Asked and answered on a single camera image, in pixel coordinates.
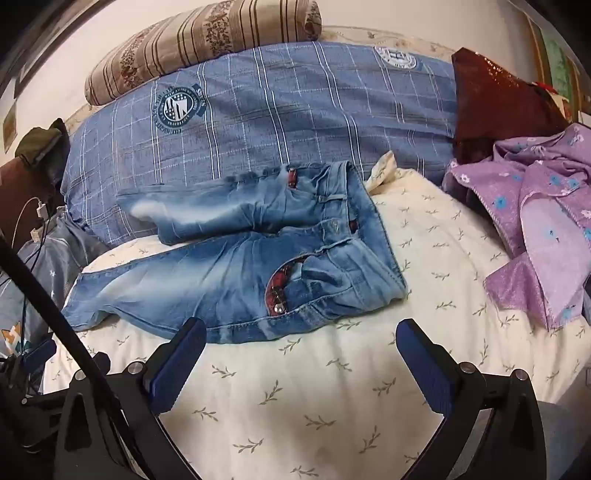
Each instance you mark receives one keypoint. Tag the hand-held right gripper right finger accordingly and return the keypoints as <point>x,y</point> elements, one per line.
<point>425,369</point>

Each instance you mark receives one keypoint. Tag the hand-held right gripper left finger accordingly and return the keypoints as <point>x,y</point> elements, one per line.
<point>178,369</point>

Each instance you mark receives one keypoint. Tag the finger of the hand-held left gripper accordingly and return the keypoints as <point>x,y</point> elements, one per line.
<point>39,354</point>

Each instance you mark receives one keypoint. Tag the blue denim pants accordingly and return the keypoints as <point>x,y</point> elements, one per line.
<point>231,277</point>

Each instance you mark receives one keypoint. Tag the black rod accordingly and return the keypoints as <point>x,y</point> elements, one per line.
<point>51,314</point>

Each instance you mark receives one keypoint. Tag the grey star print cloth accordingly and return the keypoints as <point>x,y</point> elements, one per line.
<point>46,267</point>

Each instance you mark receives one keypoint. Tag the cream leaf print bed sheet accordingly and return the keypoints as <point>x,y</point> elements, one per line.
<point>323,392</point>

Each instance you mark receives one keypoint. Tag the dark brown cushion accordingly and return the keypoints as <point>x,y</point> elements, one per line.
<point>23,194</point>

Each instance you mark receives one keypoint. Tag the purple floral cloth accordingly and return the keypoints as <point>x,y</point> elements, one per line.
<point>545,230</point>

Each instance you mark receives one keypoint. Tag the green cloth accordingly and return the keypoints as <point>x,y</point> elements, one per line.
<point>41,141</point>

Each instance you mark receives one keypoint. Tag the dark red shiny cloth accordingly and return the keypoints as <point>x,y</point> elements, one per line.
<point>498,110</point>

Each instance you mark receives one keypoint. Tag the blue plaid pillow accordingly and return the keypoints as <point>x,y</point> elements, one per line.
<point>300,115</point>

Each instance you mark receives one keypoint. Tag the brown striped floral pillow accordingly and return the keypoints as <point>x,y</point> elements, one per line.
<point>198,41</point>

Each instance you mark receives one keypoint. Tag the gold framed mirror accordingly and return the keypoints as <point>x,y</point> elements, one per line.
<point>556,60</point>

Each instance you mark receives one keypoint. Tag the small wall picture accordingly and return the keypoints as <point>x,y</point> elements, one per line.
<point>9,124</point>

